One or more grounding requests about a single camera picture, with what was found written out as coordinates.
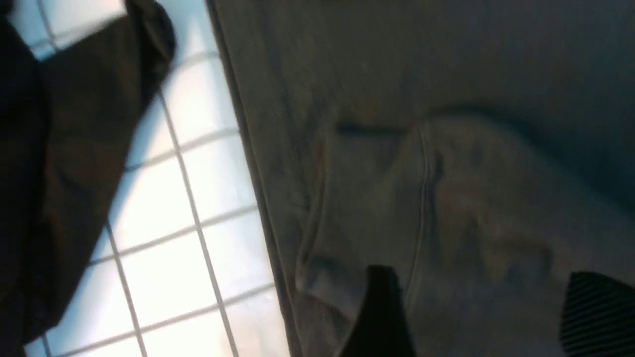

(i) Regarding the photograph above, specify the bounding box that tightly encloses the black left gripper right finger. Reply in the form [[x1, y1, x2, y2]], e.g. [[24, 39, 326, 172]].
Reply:
[[560, 272, 635, 357]]

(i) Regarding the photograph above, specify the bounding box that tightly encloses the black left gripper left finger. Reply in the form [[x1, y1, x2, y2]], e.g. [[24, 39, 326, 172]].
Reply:
[[339, 266, 416, 357]]

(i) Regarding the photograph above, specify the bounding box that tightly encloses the gray long-sleeve shirt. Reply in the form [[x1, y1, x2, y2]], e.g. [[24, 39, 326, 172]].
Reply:
[[209, 0, 634, 357]]

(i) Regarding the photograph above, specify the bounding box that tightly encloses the black clothes pile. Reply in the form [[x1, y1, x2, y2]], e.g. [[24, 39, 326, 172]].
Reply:
[[0, 0, 176, 357]]

